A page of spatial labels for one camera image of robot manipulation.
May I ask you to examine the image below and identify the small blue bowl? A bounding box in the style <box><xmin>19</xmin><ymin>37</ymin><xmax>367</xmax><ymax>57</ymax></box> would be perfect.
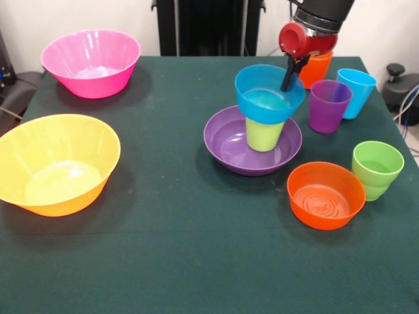
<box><xmin>234</xmin><ymin>64</ymin><xmax>307</xmax><ymax>126</ymax></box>

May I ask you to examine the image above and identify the purple cup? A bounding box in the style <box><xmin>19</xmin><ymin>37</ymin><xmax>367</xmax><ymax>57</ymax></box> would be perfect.
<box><xmin>308</xmin><ymin>79</ymin><xmax>354</xmax><ymax>135</ymax></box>

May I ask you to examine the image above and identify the purple bowl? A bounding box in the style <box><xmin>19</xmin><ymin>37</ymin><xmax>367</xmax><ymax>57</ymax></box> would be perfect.
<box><xmin>203</xmin><ymin>104</ymin><xmax>303</xmax><ymax>177</ymax></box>

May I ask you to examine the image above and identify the green cup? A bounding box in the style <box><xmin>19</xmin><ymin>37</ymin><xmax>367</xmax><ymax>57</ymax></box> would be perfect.
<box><xmin>352</xmin><ymin>141</ymin><xmax>405</xmax><ymax>189</ymax></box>
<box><xmin>359</xmin><ymin>181</ymin><xmax>393</xmax><ymax>202</ymax></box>

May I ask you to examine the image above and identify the blue cable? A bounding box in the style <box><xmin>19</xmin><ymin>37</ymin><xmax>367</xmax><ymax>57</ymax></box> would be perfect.
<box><xmin>394</xmin><ymin>83</ymin><xmax>419</xmax><ymax>138</ymax></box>

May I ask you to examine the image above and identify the small orange bowl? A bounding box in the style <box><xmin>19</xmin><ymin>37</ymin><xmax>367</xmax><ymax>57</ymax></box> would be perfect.
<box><xmin>286</xmin><ymin>161</ymin><xmax>367</xmax><ymax>231</ymax></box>

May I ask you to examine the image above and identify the blue cup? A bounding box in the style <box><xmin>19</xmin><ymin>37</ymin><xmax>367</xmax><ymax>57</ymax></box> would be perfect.
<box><xmin>337</xmin><ymin>68</ymin><xmax>377</xmax><ymax>120</ymax></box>

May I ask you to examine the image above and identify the dark green tablecloth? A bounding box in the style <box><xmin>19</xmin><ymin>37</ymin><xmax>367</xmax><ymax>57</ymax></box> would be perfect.
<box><xmin>0</xmin><ymin>55</ymin><xmax>419</xmax><ymax>314</ymax></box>

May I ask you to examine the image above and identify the black computer tower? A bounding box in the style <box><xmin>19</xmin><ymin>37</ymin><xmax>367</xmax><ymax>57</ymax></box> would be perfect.
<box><xmin>0</xmin><ymin>29</ymin><xmax>17</xmax><ymax>96</ymax></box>

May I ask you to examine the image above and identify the lime yellow cup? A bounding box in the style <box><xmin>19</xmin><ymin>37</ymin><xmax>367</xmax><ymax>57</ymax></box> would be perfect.
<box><xmin>246</xmin><ymin>116</ymin><xmax>286</xmax><ymax>152</ymax></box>

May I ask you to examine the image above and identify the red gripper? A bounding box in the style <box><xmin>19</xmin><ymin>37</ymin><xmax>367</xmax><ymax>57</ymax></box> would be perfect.
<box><xmin>278</xmin><ymin>22</ymin><xmax>338</xmax><ymax>92</ymax></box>

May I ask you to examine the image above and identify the orange cup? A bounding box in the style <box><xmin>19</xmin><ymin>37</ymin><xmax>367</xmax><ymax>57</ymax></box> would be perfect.
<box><xmin>299</xmin><ymin>51</ymin><xmax>334</xmax><ymax>90</ymax></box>

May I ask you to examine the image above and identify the black equipment with knob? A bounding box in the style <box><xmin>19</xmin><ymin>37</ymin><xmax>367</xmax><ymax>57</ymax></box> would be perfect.
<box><xmin>382</xmin><ymin>63</ymin><xmax>419</xmax><ymax>114</ymax></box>

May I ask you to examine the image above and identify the large orange yellow bowl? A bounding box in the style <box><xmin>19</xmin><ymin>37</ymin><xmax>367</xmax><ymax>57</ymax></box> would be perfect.
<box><xmin>0</xmin><ymin>113</ymin><xmax>122</xmax><ymax>217</ymax></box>

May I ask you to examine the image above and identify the large pink bowl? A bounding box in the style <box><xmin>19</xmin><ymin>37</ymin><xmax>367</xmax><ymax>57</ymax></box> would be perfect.
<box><xmin>40</xmin><ymin>29</ymin><xmax>142</xmax><ymax>99</ymax></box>

